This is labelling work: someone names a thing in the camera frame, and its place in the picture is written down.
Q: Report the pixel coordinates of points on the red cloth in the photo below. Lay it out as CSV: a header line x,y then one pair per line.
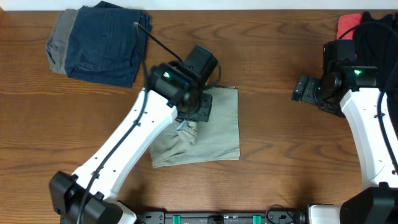
x,y
346,22

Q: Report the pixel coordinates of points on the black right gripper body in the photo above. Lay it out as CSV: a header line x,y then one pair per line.
x,y
307,86

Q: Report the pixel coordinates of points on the light khaki shorts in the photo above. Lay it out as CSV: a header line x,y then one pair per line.
x,y
189,142

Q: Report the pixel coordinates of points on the black cloth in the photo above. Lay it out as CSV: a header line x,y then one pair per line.
x,y
376,46

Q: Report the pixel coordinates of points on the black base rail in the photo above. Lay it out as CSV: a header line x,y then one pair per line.
x,y
272,216

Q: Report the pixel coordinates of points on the folded grey shorts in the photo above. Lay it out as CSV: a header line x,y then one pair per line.
x,y
57,44

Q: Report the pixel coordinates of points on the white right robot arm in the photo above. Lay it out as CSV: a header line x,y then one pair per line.
x,y
350,91

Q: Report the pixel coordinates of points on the folded navy blue shorts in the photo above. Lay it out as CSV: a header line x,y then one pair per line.
x,y
102,46

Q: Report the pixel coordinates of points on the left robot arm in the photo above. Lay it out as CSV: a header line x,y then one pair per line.
x,y
172,90

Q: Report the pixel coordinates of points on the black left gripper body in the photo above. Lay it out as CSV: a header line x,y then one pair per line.
x,y
200,109

